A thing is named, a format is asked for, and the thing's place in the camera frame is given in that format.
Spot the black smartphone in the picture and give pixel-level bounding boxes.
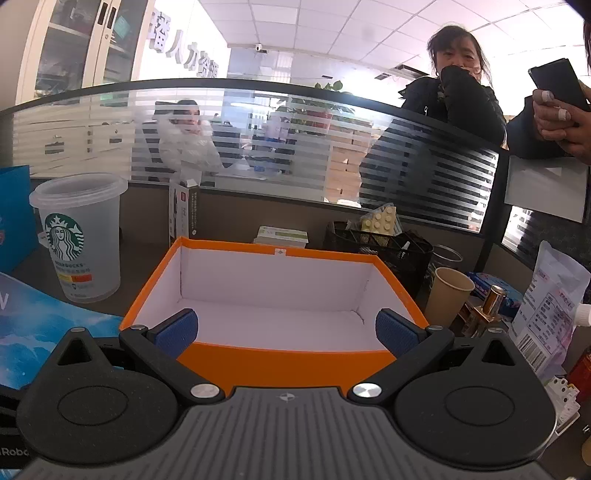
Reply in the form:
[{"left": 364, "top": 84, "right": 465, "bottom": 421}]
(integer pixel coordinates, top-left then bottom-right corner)
[{"left": 527, "top": 58, "right": 589, "bottom": 125}]

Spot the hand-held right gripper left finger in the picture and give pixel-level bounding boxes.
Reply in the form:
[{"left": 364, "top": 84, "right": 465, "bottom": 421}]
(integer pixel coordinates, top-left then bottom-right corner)
[{"left": 54, "top": 308, "right": 227, "bottom": 408}]

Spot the white circuit breaker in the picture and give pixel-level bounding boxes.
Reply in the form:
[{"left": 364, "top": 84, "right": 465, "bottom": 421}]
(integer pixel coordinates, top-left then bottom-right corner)
[{"left": 545, "top": 375, "right": 581, "bottom": 435}]

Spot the white black small carton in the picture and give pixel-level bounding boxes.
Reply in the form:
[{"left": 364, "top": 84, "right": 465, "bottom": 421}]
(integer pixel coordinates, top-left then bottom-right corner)
[{"left": 168, "top": 179, "right": 201, "bottom": 247}]

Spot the dark wall lettering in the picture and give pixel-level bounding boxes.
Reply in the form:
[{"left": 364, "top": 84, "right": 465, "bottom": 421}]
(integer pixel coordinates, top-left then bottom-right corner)
[{"left": 150, "top": 9, "right": 220, "bottom": 81}]

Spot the blue tissue pack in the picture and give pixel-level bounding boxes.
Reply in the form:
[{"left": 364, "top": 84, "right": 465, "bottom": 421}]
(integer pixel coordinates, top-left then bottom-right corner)
[{"left": 468, "top": 272, "right": 525, "bottom": 317}]

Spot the striped glass desk partition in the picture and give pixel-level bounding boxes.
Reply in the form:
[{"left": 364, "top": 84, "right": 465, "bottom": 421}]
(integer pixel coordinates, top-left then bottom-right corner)
[{"left": 0, "top": 78, "right": 509, "bottom": 232}]

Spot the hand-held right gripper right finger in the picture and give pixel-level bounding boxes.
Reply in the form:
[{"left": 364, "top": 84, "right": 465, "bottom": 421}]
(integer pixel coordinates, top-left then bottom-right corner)
[{"left": 347, "top": 308, "right": 522, "bottom": 407}]

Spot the orange cardboard box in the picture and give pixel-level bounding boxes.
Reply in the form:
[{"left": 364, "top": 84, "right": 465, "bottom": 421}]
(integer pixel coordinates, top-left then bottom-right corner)
[{"left": 119, "top": 236, "right": 429, "bottom": 401}]

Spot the translucent plastic cup green logo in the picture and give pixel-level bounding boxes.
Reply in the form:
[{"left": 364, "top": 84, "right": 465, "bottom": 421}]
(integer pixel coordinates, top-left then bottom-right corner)
[{"left": 29, "top": 173, "right": 129, "bottom": 304}]

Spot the stack of green white boxes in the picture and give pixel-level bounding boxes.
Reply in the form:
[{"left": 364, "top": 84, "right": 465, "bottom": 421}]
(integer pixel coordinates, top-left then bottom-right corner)
[{"left": 253, "top": 225, "right": 309, "bottom": 246}]

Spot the blue printed mat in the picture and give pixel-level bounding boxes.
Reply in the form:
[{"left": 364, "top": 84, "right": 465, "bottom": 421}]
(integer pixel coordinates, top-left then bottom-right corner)
[{"left": 0, "top": 272, "right": 124, "bottom": 391}]

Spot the blue paper bag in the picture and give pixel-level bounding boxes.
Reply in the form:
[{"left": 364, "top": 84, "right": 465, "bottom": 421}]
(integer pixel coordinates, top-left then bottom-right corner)
[{"left": 0, "top": 165, "right": 40, "bottom": 275}]

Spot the another person's forearm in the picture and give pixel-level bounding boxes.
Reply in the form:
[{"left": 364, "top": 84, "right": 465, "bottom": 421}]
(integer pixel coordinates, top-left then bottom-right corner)
[{"left": 505, "top": 108, "right": 557, "bottom": 160}]

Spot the white glass door cabinet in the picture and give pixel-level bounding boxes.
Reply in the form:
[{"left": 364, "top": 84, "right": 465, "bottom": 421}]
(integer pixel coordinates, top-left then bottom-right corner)
[{"left": 16, "top": 0, "right": 155, "bottom": 107}]

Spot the stack of beige cartons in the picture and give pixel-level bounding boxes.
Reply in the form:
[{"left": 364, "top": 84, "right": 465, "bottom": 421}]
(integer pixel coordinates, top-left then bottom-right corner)
[{"left": 325, "top": 131, "right": 375, "bottom": 204}]

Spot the yellow pill blister pack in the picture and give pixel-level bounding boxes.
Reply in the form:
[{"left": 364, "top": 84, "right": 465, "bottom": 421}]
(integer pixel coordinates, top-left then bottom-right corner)
[{"left": 360, "top": 205, "right": 399, "bottom": 234}]

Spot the white printed snack pouch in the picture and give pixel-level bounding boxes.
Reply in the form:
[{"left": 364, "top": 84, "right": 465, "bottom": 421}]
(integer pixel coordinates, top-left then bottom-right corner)
[{"left": 510, "top": 240, "right": 591, "bottom": 374}]

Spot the white paper sheet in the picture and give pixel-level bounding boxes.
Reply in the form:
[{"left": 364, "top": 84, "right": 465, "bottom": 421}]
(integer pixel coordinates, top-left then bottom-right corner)
[{"left": 503, "top": 154, "right": 589, "bottom": 222}]

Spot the gold perfume bottle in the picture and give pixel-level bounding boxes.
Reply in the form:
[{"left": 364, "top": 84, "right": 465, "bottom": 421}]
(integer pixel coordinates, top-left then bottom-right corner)
[{"left": 457, "top": 285, "right": 509, "bottom": 337}]

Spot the striped glass side partition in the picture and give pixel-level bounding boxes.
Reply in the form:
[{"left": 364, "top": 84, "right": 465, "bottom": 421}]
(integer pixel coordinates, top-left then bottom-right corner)
[{"left": 501, "top": 203, "right": 591, "bottom": 282}]

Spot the green potted plant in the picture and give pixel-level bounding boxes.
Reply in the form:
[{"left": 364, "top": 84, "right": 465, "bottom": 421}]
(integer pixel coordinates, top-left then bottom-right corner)
[{"left": 314, "top": 80, "right": 356, "bottom": 116}]

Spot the black mesh desk organizer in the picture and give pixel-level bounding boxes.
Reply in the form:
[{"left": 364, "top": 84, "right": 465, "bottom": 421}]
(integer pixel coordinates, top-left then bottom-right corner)
[{"left": 322, "top": 220, "right": 435, "bottom": 300}]

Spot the beige paper cup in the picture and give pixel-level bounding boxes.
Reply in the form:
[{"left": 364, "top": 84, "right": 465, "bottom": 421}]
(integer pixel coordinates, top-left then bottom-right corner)
[{"left": 424, "top": 267, "right": 476, "bottom": 326}]

